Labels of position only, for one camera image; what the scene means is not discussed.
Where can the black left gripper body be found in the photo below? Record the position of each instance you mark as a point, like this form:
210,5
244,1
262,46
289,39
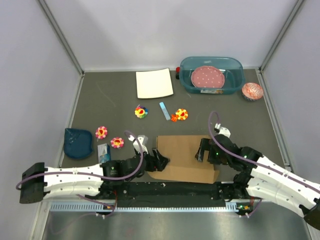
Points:
151,164

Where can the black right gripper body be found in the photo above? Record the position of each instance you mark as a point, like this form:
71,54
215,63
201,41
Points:
214,157

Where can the brown cardboard box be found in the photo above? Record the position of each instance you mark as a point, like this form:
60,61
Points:
183,166

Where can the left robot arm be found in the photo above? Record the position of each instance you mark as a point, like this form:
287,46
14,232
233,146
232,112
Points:
40,182

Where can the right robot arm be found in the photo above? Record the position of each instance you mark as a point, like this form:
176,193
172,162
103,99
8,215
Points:
259,177

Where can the blue packet under arm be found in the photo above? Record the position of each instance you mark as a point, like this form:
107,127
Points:
104,153

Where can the yellow orange sunflower plush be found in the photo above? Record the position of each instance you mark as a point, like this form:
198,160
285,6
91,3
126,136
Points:
181,114

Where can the pink flower plush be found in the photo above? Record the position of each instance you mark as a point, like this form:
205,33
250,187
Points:
117,143
101,132

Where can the orange maple leaf charm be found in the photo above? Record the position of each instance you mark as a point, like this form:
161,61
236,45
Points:
174,118

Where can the blue highlighter marker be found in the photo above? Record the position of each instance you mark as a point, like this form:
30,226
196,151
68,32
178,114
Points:
165,111

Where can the rainbow flower plush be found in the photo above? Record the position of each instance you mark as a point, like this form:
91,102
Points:
141,112

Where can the pink dotted plate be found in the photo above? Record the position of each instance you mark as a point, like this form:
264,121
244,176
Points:
207,77

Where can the teal plastic basin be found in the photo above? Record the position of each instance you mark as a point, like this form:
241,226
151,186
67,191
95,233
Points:
231,68

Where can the red patterned bowl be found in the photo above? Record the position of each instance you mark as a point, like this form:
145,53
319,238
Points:
252,91

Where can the dark blue cloth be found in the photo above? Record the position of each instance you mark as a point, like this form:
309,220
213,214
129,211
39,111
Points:
78,143

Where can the white square plate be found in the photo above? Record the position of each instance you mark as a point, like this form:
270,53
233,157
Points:
154,84

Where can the red capped small bottle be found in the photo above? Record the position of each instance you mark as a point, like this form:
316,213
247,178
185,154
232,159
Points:
177,73

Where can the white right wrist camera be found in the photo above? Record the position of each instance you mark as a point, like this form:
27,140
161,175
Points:
220,130

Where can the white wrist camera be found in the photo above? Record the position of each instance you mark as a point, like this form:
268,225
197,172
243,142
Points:
220,130
139,144

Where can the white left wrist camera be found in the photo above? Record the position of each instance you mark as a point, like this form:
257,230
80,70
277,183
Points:
139,144

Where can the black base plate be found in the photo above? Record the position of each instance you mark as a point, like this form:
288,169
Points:
216,190

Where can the grey slotted cable duct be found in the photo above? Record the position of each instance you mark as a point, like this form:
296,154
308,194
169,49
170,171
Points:
232,207

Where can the aluminium frame post right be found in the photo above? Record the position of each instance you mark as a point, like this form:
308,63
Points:
287,24

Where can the aluminium frame post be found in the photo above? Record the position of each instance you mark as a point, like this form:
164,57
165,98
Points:
287,24
60,35

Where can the aluminium frame post left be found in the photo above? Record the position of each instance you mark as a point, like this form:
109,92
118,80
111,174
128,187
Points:
60,35

